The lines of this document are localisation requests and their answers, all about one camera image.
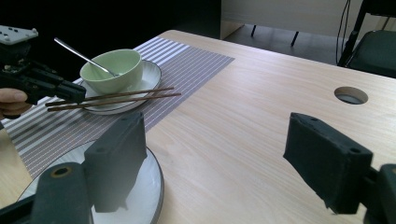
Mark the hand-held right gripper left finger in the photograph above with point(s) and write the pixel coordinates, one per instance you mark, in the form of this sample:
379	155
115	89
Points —
115	161

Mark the black metal leg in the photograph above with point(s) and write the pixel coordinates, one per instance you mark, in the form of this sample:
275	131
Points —
253	30
294	39

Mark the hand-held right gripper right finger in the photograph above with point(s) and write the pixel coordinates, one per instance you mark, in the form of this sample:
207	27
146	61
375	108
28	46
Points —
330	168

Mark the small white ribbed plate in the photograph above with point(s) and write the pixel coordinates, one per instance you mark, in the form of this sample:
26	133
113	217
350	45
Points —
149	77

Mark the large white ribbed plate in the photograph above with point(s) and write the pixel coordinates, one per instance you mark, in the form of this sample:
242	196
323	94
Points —
146	193

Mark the black curtain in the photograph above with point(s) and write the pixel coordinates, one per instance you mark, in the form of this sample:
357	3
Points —
124	18

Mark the black folding chair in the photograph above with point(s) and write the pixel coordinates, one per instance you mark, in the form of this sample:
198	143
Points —
373	53

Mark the green bowl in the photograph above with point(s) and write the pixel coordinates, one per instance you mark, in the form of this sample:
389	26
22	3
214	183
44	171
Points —
124	71

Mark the metal spoon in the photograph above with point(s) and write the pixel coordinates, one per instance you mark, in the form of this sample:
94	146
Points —
77	54

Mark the grey striped placemat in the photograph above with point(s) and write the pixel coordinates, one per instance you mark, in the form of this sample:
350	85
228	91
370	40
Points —
186	68

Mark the brown wooden chopstick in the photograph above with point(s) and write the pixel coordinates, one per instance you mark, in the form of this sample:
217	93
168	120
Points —
140	98
140	92

